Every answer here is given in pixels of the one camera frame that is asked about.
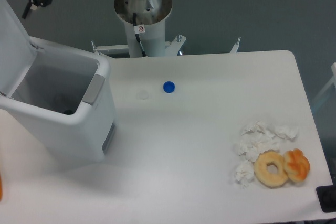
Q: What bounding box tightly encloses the white trash can lid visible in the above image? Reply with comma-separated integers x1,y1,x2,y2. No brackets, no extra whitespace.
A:
1,0,37,97

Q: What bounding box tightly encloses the white trash can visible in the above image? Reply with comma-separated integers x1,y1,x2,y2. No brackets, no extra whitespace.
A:
1,37,116,162

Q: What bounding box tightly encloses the white bottle cap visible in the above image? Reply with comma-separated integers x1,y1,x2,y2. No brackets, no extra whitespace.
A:
137,90,149,100

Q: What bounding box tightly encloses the blue bottle cap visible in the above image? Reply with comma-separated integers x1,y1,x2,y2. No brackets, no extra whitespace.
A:
163,81,175,93

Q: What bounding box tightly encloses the dark object in bin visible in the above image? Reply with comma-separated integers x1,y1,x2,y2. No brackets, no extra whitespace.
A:
63,109,74,115

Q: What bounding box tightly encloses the orange object left edge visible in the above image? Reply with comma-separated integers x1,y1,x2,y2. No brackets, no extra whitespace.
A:
0,174,3,201

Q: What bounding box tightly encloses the crumpled white tissue upper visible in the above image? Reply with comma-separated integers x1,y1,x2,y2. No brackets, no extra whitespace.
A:
241,121,269,135

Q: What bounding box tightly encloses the crumpled white tissue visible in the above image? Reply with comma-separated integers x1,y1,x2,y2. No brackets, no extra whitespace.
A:
234,160,255,188
241,121,269,135
271,125,299,141
235,134,280,163

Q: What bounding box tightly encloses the crumpled white tissue middle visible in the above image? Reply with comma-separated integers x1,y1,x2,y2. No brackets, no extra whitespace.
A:
235,134,280,163

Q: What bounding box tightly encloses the crumpled white tissue lower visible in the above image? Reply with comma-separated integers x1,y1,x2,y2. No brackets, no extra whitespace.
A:
234,160,255,188

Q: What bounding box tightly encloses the crumpled white tissue right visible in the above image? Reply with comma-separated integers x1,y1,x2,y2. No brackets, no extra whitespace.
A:
271,125,299,141

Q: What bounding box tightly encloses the orange twisted bread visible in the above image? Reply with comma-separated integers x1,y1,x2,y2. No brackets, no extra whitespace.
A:
283,148,310,183

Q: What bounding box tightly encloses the black device at corner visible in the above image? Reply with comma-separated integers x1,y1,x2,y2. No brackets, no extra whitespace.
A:
316,185,335,213

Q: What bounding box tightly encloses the black cable on pedestal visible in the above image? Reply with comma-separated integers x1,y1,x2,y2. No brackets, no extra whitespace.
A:
132,13,148,57

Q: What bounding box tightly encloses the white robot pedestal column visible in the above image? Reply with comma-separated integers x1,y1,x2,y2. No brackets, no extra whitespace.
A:
114,0,172,58

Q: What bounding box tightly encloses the white metal mounting frame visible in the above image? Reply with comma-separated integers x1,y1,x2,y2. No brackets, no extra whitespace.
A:
91,34,242,57

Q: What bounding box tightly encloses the white frame right edge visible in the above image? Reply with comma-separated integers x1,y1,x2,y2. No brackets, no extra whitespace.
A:
311,62,335,114

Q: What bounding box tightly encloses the plain ring donut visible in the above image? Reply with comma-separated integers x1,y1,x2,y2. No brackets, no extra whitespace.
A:
254,151,289,188

